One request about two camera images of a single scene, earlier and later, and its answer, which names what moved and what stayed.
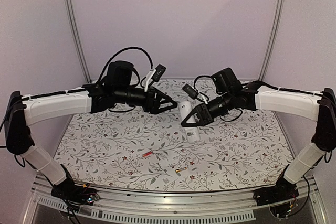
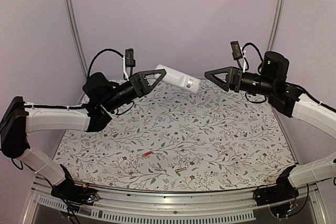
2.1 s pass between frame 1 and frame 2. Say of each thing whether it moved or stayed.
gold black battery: stayed
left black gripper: moved
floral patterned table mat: stayed
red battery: stayed
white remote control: moved
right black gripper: moved
